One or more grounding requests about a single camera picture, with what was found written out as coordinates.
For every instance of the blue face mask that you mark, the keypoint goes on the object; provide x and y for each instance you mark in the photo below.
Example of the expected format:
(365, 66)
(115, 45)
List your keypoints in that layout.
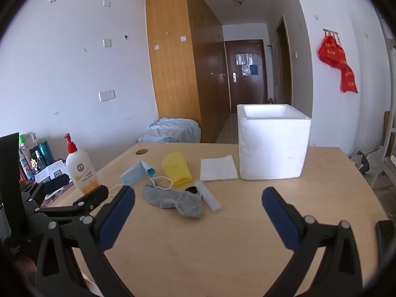
(133, 173)

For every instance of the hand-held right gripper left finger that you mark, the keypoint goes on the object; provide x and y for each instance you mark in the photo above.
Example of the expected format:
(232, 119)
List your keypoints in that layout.
(117, 215)

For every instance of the black pouch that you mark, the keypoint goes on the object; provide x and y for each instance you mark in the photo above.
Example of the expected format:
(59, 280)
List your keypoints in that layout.
(55, 183)

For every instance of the large red plastic bag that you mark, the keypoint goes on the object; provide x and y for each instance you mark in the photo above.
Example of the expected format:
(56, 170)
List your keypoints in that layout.
(331, 52)

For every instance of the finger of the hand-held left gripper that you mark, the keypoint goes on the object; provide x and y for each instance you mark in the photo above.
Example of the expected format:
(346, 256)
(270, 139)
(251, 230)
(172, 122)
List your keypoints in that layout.
(92, 199)

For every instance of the paper leaflet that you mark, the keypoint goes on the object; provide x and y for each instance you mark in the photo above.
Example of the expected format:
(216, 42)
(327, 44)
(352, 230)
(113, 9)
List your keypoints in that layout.
(49, 171)

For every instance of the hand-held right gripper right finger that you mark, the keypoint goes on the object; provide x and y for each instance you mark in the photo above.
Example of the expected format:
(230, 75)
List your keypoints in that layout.
(278, 219)

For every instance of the small clear spray bottle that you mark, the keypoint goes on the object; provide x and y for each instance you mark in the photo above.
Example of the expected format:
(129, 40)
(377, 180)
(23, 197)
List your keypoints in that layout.
(38, 161)

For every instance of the white paper towel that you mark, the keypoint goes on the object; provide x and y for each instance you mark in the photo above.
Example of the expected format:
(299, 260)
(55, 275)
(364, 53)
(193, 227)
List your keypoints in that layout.
(218, 168)

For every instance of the white foam roll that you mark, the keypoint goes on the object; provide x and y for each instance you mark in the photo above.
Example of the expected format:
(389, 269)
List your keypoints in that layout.
(208, 199)

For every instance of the light blue cloth bundle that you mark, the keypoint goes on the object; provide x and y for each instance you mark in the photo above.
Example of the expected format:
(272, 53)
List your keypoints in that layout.
(170, 130)

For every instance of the small grey door notice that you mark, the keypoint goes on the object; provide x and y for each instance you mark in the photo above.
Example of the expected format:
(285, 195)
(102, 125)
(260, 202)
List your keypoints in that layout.
(245, 70)

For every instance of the small red plastic bag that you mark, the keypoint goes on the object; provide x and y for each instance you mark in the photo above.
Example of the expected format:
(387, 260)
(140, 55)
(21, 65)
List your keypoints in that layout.
(349, 80)

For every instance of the brown cardboard sheet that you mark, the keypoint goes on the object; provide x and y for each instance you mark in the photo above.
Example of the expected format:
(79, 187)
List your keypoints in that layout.
(387, 130)

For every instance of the yellow foam fruit net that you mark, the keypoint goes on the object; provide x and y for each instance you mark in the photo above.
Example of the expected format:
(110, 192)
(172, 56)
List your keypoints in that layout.
(176, 168)

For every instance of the black monitor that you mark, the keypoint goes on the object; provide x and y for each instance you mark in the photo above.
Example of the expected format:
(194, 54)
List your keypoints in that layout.
(9, 176)

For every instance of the brown side door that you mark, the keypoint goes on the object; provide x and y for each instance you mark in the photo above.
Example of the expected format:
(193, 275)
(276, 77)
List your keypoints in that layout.
(284, 68)

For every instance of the double wall socket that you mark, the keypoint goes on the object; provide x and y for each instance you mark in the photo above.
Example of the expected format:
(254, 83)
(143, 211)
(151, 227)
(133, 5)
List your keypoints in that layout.
(107, 95)

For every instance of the grey sock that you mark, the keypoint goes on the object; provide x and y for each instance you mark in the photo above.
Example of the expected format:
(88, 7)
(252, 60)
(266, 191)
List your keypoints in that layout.
(167, 199)

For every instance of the dark brown entry door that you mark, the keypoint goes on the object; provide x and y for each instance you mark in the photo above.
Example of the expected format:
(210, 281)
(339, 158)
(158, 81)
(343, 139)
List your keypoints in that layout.
(247, 92)

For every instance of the wooden wardrobe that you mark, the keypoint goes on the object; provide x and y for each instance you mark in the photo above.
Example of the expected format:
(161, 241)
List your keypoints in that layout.
(173, 68)

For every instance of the blue door notice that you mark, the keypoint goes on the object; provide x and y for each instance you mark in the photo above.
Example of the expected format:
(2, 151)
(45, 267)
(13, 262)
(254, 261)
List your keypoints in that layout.
(254, 70)

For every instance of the white foam box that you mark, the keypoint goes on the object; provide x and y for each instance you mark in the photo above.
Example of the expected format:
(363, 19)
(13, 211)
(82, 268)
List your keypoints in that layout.
(272, 148)

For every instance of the white lotion bottle red pump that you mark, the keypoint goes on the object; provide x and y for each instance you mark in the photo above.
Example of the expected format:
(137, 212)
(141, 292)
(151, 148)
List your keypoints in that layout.
(82, 173)

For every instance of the metal wall hook rack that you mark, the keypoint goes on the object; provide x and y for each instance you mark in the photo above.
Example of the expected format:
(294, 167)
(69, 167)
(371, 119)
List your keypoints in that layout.
(331, 32)

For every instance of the green cap bottle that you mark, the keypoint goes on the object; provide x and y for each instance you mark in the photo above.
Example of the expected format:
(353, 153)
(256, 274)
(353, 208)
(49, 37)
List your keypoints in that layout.
(23, 147)

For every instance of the teal cup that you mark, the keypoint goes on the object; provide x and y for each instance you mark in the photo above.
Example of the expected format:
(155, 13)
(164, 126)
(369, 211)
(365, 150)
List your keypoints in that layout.
(46, 154)

